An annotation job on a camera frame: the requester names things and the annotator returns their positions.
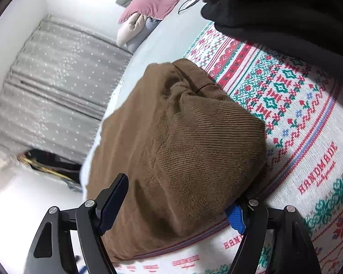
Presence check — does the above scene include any black fleece cloth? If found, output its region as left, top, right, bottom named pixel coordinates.
left=186, top=0, right=343, bottom=77

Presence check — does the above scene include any brown corduroy fur-collar jacket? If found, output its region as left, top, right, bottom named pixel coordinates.
left=86, top=58, right=268, bottom=263

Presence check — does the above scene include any pink pillow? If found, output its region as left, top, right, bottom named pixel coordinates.
left=118, top=0, right=185, bottom=25

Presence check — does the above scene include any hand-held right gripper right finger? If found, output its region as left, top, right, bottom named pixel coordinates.
left=224, top=198, right=322, bottom=274

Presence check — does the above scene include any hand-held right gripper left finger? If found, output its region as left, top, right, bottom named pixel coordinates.
left=23, top=173, right=129, bottom=274

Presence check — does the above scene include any grey-blue pillow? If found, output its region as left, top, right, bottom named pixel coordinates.
left=126, top=17, right=162, bottom=53

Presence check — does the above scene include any black bag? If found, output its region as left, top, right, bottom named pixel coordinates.
left=26, top=148, right=82, bottom=182

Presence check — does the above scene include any patterned knit blanket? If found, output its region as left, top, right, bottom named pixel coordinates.
left=114, top=21, right=343, bottom=274

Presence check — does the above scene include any black cable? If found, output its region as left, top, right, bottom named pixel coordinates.
left=177, top=0, right=202, bottom=15

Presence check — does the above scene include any yellow umbrella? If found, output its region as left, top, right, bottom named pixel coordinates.
left=19, top=153, right=75, bottom=183

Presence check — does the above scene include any grey dotted curtain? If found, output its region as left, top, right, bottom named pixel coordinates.
left=0, top=16, right=133, bottom=164

